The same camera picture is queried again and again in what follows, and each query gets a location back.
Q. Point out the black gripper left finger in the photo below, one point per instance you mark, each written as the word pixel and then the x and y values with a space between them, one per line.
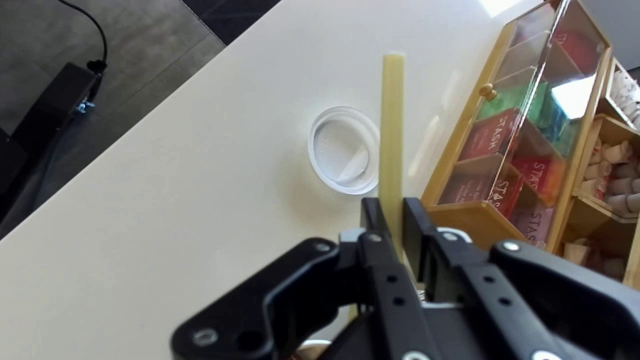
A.
pixel 386 293

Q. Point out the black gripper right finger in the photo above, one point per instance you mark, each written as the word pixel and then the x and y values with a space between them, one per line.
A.
pixel 532 301

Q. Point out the white plastic cup lid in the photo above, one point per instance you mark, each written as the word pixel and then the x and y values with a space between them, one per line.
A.
pixel 333 150

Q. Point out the bamboo organiser bin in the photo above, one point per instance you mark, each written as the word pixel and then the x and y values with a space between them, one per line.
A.
pixel 581 226

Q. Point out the small creamer cups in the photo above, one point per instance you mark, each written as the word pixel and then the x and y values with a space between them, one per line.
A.
pixel 616 177

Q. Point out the bamboo tea bag box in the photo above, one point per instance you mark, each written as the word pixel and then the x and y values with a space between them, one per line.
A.
pixel 520 132

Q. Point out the small bamboo packet box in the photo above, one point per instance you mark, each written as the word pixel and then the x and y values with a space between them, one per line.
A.
pixel 627 116

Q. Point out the white sugar packets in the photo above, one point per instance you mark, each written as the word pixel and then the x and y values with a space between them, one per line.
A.
pixel 628 91

